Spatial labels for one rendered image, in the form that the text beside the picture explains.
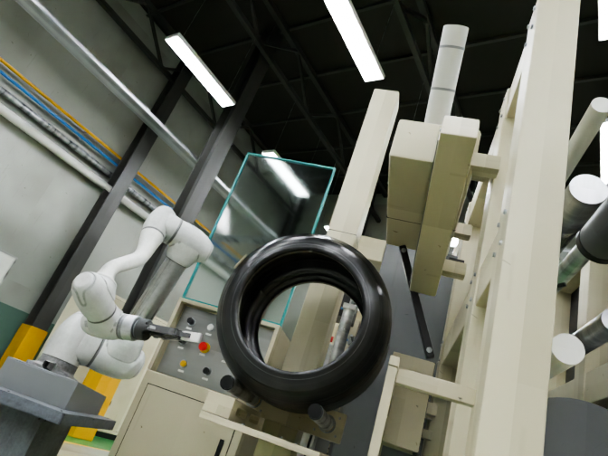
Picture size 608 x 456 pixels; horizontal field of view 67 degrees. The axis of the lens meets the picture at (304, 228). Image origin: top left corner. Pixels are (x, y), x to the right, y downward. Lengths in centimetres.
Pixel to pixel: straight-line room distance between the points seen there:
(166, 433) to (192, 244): 84
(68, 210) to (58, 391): 816
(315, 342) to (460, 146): 92
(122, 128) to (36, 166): 205
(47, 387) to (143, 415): 46
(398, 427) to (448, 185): 82
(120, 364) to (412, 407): 125
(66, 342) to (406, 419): 139
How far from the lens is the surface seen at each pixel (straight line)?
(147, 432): 231
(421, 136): 146
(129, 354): 221
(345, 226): 199
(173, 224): 210
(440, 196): 145
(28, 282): 984
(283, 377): 141
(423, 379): 91
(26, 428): 212
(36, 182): 984
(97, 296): 165
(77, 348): 219
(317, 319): 184
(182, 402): 227
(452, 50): 249
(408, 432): 169
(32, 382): 214
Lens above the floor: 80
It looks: 25 degrees up
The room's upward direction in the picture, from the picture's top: 20 degrees clockwise
